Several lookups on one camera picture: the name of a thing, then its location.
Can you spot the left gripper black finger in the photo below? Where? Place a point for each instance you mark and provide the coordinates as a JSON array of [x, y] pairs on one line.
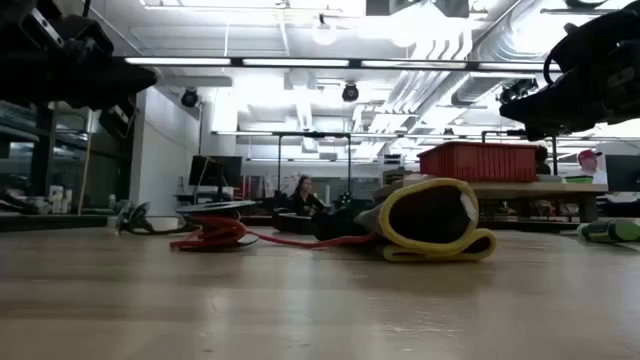
[[117, 122], [120, 85]]

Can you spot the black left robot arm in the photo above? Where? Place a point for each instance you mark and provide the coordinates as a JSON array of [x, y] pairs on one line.
[[10, 20]]

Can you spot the person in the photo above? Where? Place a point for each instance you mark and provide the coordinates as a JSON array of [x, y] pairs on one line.
[[303, 200], [542, 160], [592, 165]]

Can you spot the black ceiling spotlight cluster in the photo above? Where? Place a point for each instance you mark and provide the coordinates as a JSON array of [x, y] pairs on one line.
[[517, 90]]

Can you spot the wooden workbench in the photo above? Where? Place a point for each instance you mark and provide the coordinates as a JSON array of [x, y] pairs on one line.
[[530, 190]]

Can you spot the green tray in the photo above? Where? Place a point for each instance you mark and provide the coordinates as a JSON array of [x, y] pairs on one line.
[[579, 179]]

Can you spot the red plastic bin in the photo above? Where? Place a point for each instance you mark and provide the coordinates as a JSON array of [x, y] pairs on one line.
[[477, 162]]

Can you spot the black ceiling fixture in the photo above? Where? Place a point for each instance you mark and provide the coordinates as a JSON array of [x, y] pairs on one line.
[[189, 98], [350, 92]]

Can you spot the white bottles on shelf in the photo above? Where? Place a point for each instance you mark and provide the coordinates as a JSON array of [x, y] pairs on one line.
[[60, 199]]

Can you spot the black computer monitor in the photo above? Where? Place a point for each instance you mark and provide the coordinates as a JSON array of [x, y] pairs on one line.
[[215, 171], [624, 172]]

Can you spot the white round bowl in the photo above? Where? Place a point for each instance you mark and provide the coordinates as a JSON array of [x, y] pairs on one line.
[[162, 223]]

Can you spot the green black screwdriver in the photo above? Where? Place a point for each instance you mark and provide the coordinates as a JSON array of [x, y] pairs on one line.
[[610, 231]]

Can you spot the black glove yellow cuff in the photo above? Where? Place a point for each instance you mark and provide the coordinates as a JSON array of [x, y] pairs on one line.
[[430, 215]]

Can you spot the long white light bar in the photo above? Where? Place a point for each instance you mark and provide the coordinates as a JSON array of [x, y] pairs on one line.
[[295, 62]]

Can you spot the small black grey device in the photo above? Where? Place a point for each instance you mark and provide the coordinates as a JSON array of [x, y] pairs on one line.
[[295, 223]]

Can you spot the round white ceiling lamp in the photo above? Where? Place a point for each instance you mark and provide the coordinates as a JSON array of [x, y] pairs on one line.
[[324, 32]]

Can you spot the clear safety glasses black frame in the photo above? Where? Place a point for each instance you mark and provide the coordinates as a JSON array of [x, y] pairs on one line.
[[137, 220]]

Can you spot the black metal station frame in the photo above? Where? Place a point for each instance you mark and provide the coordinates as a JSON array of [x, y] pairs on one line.
[[314, 135]]

